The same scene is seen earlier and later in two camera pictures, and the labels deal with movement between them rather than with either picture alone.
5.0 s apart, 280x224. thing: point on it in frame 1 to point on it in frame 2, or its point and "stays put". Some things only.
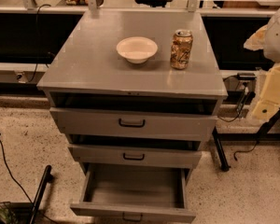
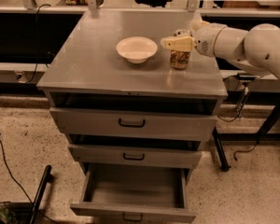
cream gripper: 277,36 to 207,39
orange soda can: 181,52 stays put
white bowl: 136,49 stays put
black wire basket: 1,213 stays put
